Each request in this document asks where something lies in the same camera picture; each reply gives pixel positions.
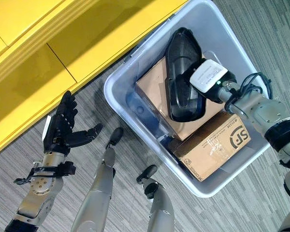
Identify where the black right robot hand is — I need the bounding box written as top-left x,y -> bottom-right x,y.
175,58 -> 237,104

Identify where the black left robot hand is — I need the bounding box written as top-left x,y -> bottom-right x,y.
42,90 -> 104,155

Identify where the black sole-shaped part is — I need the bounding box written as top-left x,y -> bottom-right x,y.
164,27 -> 206,123

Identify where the translucent plastic storage box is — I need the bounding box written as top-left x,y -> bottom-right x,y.
103,0 -> 271,199

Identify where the plain brown cardboard box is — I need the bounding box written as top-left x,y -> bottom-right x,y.
136,50 -> 227,142

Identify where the printed brown cardboard box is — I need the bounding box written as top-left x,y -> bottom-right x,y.
168,112 -> 252,182

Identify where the yellow metal shelf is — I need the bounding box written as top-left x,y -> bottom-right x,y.
0,0 -> 191,159

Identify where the silver left robot leg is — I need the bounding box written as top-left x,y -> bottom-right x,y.
70,127 -> 124,232

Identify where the silver robot leg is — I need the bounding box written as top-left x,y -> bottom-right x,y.
136,164 -> 176,232
70,127 -> 124,232

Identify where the silver right robot leg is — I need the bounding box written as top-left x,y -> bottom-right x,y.
136,164 -> 176,232

